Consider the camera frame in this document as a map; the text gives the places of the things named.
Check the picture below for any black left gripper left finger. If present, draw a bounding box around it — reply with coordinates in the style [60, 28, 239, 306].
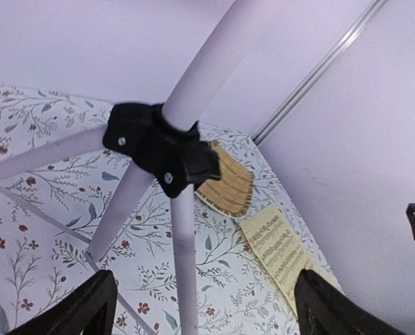
[9, 270, 118, 335]

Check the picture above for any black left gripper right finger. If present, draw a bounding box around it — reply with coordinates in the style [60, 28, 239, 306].
[294, 269, 402, 335]

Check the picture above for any yellow paper sheet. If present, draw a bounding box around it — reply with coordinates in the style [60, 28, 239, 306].
[239, 205, 338, 313]

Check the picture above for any white tripod music stand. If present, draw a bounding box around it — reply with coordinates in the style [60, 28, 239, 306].
[0, 0, 276, 335]

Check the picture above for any woven bamboo tray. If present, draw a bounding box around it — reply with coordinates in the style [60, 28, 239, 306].
[195, 140, 255, 218]

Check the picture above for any right aluminium frame post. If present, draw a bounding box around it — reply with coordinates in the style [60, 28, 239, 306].
[252, 0, 388, 146]

